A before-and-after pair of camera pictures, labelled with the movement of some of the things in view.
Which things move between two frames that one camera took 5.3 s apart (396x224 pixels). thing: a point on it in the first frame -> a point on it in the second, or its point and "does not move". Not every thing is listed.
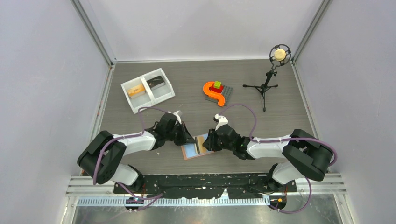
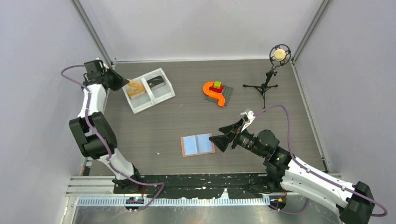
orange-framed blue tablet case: x=189 y=150 does not move
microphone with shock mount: x=279 y=55 does not move
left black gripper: x=186 y=137 -> x=120 y=82
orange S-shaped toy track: x=219 y=96 does not move
